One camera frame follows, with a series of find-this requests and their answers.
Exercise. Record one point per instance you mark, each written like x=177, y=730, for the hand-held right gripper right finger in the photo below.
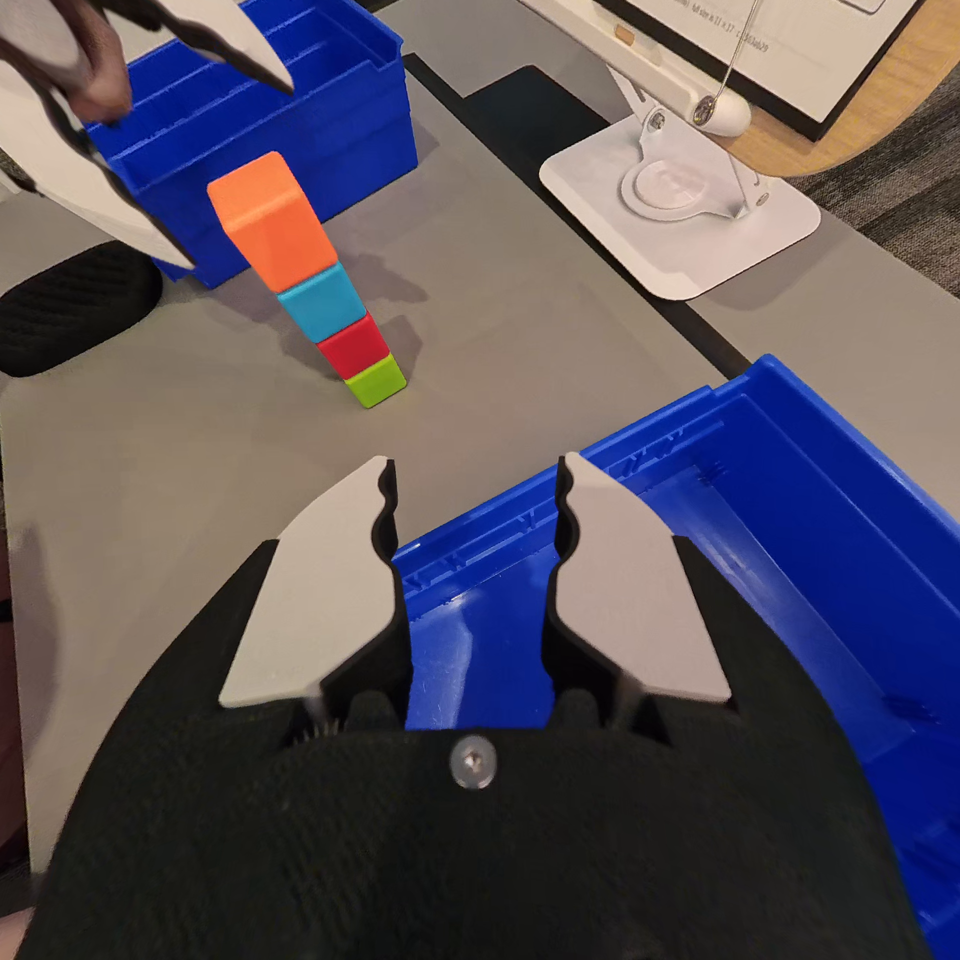
x=642, y=608

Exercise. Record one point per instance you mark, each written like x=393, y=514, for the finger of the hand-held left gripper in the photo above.
x=225, y=38
x=75, y=165

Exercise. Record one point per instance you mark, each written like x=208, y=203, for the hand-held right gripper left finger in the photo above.
x=308, y=608

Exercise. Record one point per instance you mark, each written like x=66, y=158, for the blue plastic bin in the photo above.
x=810, y=600
x=345, y=135

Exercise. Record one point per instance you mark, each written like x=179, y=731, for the orange magnetic cube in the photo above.
x=273, y=218

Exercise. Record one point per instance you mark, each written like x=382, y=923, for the green magnetic cube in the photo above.
x=377, y=383

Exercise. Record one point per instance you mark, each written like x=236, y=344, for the red magnetic cube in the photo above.
x=354, y=350

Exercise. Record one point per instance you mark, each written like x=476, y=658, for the teal magnetic cube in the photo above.
x=323, y=305

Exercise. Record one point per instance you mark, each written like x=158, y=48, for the black textured mat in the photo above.
x=68, y=308

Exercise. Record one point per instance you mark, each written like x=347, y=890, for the wooden instruction sign board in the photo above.
x=870, y=90

